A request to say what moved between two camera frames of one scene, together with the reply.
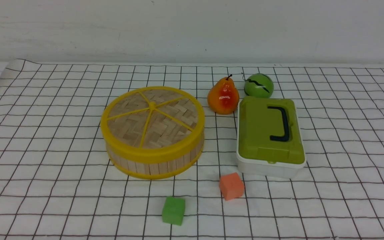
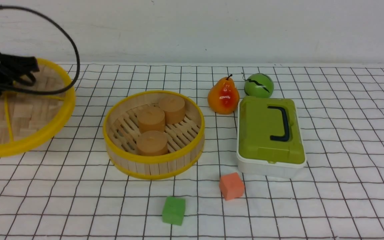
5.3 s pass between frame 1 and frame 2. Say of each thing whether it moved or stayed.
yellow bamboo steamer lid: moved
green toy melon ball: stayed
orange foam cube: stayed
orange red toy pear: stayed
